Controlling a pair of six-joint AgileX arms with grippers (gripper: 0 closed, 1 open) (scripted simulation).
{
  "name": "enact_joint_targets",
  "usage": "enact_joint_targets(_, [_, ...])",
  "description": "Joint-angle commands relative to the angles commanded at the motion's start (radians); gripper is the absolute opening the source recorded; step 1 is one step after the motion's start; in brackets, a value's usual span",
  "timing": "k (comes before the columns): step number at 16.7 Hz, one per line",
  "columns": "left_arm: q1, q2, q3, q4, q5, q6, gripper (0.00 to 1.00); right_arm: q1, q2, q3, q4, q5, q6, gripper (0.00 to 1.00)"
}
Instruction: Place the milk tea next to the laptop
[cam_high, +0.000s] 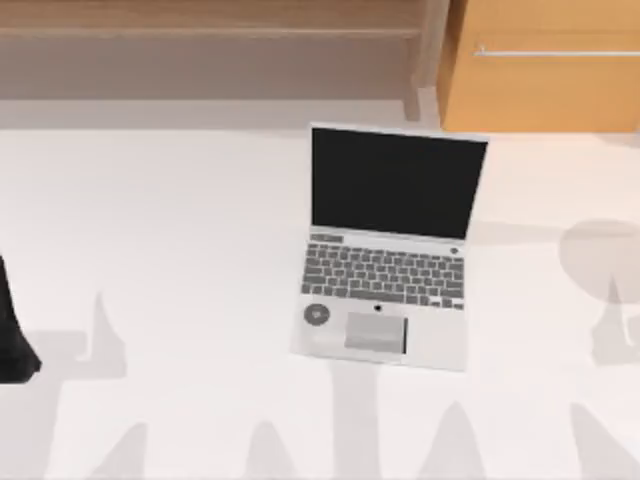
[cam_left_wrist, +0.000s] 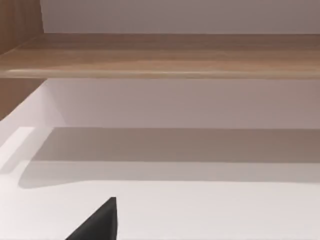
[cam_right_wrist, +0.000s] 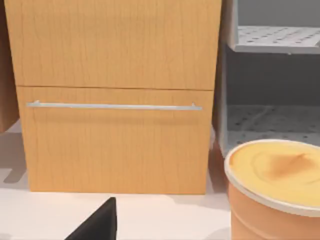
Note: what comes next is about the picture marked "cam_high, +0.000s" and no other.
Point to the silver open laptop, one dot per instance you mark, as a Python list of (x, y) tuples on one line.
[(390, 240)]

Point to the wooden cupboard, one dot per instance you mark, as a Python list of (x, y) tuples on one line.
[(545, 90)]

